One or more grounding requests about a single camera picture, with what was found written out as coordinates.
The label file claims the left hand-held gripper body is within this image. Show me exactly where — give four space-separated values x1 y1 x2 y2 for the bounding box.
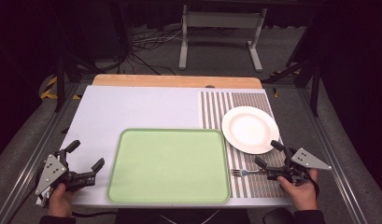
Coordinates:
35 148 97 201

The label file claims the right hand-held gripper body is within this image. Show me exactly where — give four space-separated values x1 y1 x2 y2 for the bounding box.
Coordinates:
265 147 332 185

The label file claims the silver fork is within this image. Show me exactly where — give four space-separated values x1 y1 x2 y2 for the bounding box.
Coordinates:
230 168 268 178

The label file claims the person's left hand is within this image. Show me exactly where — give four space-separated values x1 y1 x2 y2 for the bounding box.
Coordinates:
47 182 79 218

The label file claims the person's right hand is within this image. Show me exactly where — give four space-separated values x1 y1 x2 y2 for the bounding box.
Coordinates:
276 168 319 212

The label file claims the white round plate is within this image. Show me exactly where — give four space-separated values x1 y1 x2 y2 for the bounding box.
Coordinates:
220 105 280 155

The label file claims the yellow black floor tape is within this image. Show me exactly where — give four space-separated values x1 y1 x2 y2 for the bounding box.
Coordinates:
39 76 82 102

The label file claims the black tripod stand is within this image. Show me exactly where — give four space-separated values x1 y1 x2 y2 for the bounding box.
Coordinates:
52 52 96 114
262 17 321 118

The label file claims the white table cover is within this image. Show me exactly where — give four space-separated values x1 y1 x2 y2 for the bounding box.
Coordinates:
35 85 294 209

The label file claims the grey striped placemat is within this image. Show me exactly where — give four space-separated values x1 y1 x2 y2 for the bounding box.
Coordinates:
200 91 290 200

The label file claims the light green tray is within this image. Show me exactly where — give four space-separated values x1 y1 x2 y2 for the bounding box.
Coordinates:
106 128 233 205

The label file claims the grey metal stand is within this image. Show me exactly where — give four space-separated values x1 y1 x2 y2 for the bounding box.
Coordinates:
177 4 268 74

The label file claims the aluminium frame rail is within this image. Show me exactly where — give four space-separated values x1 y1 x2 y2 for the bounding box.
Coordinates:
0 81 84 224
295 87 369 224

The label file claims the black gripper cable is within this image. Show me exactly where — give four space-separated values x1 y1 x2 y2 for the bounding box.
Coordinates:
71 211 119 218

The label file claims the bundle of floor cables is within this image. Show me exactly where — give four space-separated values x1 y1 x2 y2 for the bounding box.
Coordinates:
118 24 184 77

